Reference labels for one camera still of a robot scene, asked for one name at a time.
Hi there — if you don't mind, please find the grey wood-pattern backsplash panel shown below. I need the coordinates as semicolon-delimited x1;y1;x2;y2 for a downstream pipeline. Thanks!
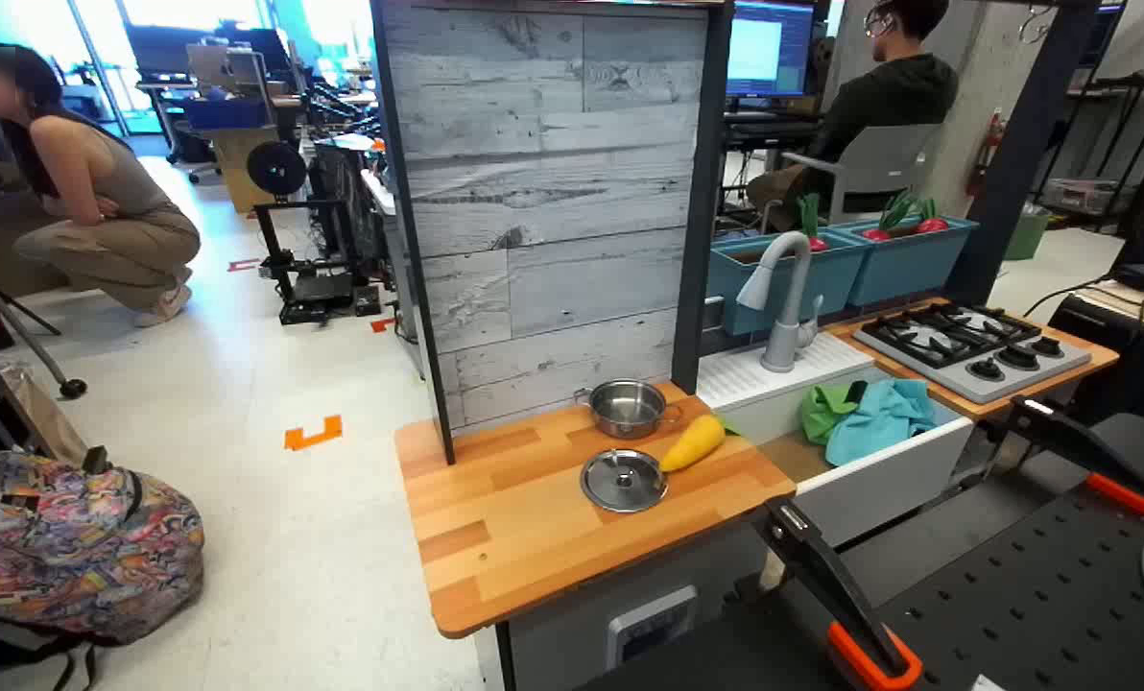
374;0;737;468

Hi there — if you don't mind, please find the yellow plush corn toy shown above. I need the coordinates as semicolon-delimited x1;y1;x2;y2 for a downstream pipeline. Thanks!
655;411;731;479

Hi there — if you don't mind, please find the small blue storage bin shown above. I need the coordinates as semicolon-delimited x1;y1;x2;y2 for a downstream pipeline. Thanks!
848;218;984;312

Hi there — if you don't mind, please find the green bin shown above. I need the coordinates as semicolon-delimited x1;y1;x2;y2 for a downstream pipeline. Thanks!
1003;203;1057;265

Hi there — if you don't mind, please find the white toy sink unit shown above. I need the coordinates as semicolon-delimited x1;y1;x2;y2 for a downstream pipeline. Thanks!
696;329;980;552

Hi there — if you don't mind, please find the green red toy vegetable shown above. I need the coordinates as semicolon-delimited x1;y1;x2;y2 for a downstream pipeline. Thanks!
792;189;832;253
869;189;956;242

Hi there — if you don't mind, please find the black support pillar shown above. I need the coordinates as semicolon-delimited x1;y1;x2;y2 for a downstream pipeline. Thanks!
948;0;1100;312

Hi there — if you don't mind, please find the black perforated base board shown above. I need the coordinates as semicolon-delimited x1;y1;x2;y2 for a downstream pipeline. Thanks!
585;408;1144;691

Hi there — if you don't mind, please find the wooden stove base board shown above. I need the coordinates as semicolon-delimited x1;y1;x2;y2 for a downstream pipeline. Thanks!
829;294;1126;422

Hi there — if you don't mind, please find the black orange clamp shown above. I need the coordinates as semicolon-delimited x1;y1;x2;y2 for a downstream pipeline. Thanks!
980;395;1144;521
754;497;928;691

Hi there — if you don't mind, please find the computer monitor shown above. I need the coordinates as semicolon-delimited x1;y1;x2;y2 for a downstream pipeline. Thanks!
720;0;818;109

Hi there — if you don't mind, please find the green cloth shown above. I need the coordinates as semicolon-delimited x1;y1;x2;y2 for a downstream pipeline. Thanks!
793;377;864;453

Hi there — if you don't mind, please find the grey toy faucet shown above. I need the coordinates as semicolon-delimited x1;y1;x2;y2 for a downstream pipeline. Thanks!
734;227;825;377

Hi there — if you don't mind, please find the crouching person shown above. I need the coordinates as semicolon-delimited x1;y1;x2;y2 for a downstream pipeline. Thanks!
0;42;203;324

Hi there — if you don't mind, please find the grey office chair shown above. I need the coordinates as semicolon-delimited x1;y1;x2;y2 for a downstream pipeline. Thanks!
779;120;948;227

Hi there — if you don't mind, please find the large blue storage bin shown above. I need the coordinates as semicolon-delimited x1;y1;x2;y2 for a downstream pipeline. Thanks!
706;227;873;343

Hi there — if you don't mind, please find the black frame machine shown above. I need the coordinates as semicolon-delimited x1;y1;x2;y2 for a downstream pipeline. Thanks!
248;131;391;326

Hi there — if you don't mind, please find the teal cloth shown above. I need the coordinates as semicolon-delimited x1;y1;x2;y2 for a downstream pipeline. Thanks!
820;377;953;468

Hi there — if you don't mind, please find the orange floor tape marker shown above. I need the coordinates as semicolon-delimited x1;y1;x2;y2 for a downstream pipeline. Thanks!
279;411;344;453

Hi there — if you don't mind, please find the small steel pot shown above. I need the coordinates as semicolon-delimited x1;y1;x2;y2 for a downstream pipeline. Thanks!
587;377;670;441

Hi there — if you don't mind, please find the colourful patterned backpack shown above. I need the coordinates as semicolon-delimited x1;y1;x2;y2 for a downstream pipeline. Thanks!
0;445;208;647

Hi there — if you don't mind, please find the seated person in black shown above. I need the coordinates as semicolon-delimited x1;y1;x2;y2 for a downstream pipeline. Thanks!
747;0;962;227

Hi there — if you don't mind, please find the round steel pot lid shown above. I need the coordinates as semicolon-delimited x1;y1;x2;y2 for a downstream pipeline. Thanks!
576;445;670;520

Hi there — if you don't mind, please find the white power outlet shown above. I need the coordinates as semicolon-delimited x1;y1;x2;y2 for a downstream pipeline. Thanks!
601;584;704;673

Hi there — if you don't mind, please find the grey toy stove top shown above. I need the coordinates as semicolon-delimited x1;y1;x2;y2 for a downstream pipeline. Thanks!
851;299;1098;408

